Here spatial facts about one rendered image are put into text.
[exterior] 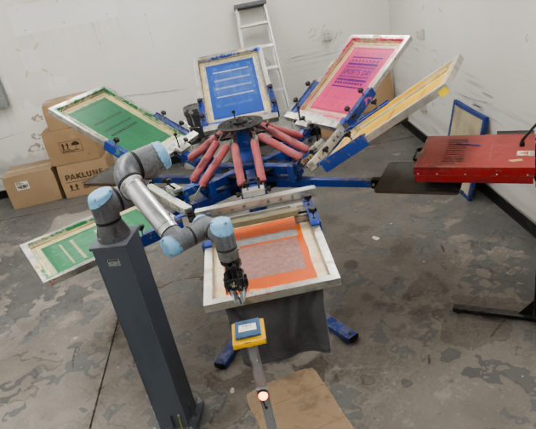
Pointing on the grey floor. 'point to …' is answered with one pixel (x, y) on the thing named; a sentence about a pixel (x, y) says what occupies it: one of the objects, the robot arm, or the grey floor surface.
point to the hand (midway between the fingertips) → (240, 300)
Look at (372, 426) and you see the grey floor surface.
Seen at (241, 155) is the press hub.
